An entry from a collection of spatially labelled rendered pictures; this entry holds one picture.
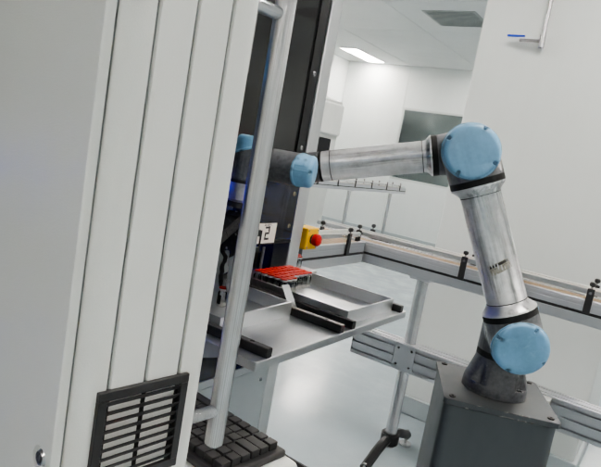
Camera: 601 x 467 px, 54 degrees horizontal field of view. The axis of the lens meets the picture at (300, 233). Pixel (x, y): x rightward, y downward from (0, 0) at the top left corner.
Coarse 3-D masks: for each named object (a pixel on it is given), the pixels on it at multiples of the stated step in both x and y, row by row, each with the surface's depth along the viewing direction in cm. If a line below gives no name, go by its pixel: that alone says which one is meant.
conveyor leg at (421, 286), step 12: (420, 288) 243; (420, 300) 244; (420, 312) 245; (408, 324) 247; (408, 336) 247; (396, 384) 251; (396, 396) 250; (396, 408) 251; (396, 420) 252; (396, 432) 254
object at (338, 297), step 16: (272, 288) 154; (304, 288) 170; (320, 288) 174; (336, 288) 173; (352, 288) 170; (320, 304) 146; (336, 304) 159; (352, 304) 162; (368, 304) 165; (384, 304) 159
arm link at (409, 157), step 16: (400, 144) 138; (416, 144) 137; (432, 144) 134; (320, 160) 141; (336, 160) 140; (352, 160) 139; (368, 160) 138; (384, 160) 137; (400, 160) 136; (416, 160) 136; (432, 160) 134; (320, 176) 142; (336, 176) 141; (352, 176) 141; (368, 176) 141
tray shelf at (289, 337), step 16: (288, 320) 138; (368, 320) 150; (384, 320) 154; (208, 336) 117; (256, 336) 122; (272, 336) 124; (288, 336) 126; (304, 336) 128; (320, 336) 130; (336, 336) 133; (240, 352) 112; (272, 352) 115; (288, 352) 117; (304, 352) 122; (256, 368) 108
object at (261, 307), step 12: (216, 288) 153; (252, 288) 147; (216, 300) 142; (252, 300) 147; (264, 300) 145; (276, 300) 143; (288, 300) 141; (216, 312) 133; (252, 312) 128; (264, 312) 132; (276, 312) 136; (288, 312) 140; (252, 324) 129
